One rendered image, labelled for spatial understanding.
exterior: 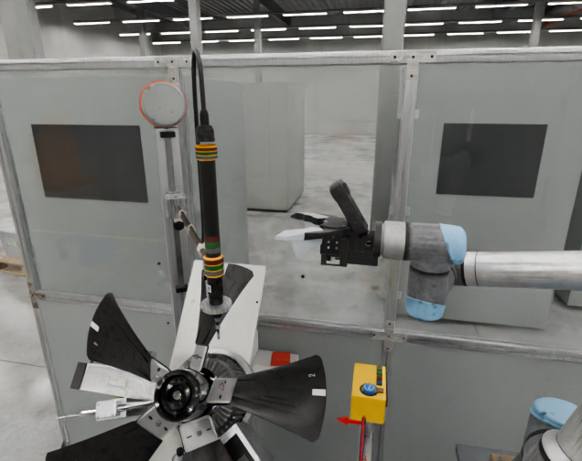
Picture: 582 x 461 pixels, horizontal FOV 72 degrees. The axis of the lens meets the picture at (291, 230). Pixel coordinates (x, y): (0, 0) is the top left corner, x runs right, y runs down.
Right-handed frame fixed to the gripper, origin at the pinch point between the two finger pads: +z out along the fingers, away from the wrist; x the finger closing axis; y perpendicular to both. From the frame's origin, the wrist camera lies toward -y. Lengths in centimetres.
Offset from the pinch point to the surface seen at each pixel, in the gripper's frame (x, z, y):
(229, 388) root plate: 1.9, 14.4, 45.5
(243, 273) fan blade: 16.1, 14.4, 19.9
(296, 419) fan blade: -4.1, -4.1, 45.9
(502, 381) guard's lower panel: 70, -73, 82
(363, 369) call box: 34, -19, 58
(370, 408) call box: 21, -21, 62
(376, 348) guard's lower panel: 70, -24, 75
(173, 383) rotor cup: -3.7, 26.4, 41.7
